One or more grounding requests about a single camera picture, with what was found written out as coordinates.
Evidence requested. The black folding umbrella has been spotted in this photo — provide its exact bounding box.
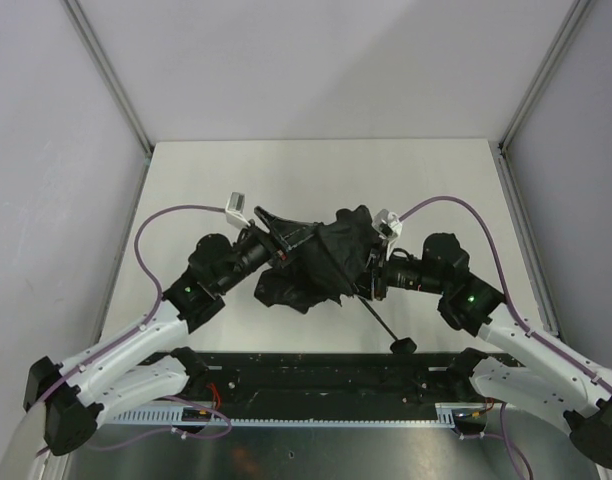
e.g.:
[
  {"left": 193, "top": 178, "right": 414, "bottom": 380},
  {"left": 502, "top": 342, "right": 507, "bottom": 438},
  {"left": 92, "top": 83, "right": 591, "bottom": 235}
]
[{"left": 254, "top": 205, "right": 417, "bottom": 354}]

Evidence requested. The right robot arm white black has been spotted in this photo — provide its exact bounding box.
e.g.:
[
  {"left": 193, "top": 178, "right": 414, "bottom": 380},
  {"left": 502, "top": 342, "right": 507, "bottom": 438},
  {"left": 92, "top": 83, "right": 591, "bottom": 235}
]
[{"left": 357, "top": 233, "right": 612, "bottom": 470}]

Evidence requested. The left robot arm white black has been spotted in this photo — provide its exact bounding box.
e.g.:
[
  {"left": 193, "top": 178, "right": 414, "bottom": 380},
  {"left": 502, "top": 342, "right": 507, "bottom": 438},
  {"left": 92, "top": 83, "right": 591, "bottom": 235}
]
[{"left": 23, "top": 206, "right": 319, "bottom": 456}]

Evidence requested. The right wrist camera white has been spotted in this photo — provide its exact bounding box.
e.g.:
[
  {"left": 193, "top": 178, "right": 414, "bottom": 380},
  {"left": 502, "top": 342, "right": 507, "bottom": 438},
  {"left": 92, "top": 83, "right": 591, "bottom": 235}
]
[{"left": 372, "top": 209, "right": 402, "bottom": 242}]

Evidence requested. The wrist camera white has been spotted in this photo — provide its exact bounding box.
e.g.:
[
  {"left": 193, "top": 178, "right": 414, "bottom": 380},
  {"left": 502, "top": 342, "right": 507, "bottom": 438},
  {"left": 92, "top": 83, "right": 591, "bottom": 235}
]
[
  {"left": 225, "top": 192, "right": 249, "bottom": 229},
  {"left": 372, "top": 209, "right": 402, "bottom": 242}
]

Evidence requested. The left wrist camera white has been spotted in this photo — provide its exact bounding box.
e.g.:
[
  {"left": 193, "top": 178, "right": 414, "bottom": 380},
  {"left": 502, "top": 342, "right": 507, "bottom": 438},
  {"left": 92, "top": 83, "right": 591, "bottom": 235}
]
[{"left": 225, "top": 192, "right": 249, "bottom": 229}]

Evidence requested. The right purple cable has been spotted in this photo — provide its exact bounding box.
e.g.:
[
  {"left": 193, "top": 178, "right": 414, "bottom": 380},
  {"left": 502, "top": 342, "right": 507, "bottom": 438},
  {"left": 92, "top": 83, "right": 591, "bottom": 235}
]
[{"left": 398, "top": 195, "right": 612, "bottom": 476}]

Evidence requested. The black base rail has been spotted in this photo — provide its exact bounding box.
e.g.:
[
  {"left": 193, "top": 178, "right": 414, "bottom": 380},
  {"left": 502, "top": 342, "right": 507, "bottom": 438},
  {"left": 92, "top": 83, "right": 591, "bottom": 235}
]
[{"left": 179, "top": 353, "right": 493, "bottom": 419}]

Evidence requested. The grey cable duct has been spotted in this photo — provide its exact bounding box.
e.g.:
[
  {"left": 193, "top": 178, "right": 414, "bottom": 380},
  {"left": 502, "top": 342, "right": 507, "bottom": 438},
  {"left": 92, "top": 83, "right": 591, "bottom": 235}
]
[{"left": 105, "top": 402, "right": 484, "bottom": 428}]

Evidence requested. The left aluminium corner post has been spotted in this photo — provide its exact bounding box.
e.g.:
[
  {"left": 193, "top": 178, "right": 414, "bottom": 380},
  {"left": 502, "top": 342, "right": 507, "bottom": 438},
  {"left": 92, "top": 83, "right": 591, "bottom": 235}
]
[{"left": 60, "top": 0, "right": 154, "bottom": 158}]

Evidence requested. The aluminium corner post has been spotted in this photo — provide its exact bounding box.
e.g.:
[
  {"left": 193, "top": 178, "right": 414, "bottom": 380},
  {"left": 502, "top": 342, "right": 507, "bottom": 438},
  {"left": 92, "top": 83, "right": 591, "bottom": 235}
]
[
  {"left": 498, "top": 0, "right": 595, "bottom": 151},
  {"left": 60, "top": 0, "right": 154, "bottom": 158}
]

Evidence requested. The right aluminium corner post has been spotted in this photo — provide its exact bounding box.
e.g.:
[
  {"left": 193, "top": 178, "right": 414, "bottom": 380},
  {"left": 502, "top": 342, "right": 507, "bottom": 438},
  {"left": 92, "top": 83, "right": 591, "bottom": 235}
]
[{"left": 498, "top": 0, "right": 595, "bottom": 151}]

